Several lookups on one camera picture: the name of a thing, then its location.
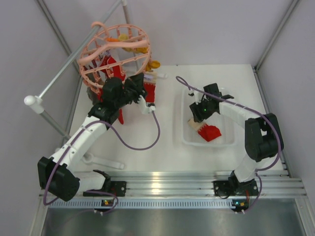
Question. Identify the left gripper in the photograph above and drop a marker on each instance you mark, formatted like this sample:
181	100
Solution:
136	81

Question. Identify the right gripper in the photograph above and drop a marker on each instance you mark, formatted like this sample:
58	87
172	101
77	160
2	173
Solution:
198	116

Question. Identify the red beige patterned sock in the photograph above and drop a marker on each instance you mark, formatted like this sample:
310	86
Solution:
150	80

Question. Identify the pink round clip hanger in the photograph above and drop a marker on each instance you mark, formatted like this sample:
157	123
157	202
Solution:
98	54

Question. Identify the mustard yellow sock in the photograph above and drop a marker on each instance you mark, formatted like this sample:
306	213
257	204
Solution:
142	50
151	65

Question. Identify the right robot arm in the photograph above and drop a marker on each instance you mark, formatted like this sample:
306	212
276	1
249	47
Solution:
262	139

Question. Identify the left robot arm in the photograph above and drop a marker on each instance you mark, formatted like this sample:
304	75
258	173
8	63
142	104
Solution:
56	173

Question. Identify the orange clip on hanger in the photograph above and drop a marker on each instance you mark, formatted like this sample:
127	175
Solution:
110	39

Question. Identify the red hanging clothes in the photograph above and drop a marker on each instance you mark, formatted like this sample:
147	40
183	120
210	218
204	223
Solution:
111	99

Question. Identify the white plastic tray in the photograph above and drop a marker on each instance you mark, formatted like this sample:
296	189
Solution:
192	138

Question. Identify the pale yellow hanging sock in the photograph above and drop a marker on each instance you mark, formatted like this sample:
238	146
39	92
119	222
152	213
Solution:
123	38

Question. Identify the metal clothes rack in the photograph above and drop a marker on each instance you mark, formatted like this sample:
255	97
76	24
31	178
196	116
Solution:
71	61

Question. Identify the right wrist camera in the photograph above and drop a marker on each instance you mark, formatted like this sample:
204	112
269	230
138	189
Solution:
197	96

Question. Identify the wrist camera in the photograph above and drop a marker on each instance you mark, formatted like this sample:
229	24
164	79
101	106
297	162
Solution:
197	96
145	108

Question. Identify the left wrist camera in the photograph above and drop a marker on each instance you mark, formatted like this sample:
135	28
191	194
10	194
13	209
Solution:
145	108

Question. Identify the aluminium mounting rail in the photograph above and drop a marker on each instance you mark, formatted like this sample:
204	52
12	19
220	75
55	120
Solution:
200	190

